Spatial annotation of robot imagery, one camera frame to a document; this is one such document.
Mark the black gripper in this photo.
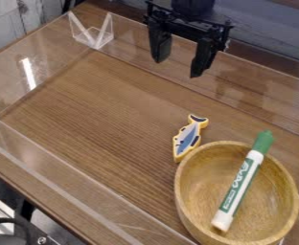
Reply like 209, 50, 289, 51
144, 0, 234, 78

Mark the green white marker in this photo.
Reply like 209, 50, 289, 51
211, 130, 274, 232

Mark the brown wooden bowl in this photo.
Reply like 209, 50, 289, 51
174, 141, 299, 245

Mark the yellow blue fish toy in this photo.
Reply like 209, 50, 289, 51
173, 114, 209, 163

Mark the clear acrylic corner bracket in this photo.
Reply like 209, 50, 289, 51
68, 11, 114, 50

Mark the clear acrylic front wall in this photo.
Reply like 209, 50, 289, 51
0, 121, 195, 245

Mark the black cable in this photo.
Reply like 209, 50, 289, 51
0, 217, 29, 245

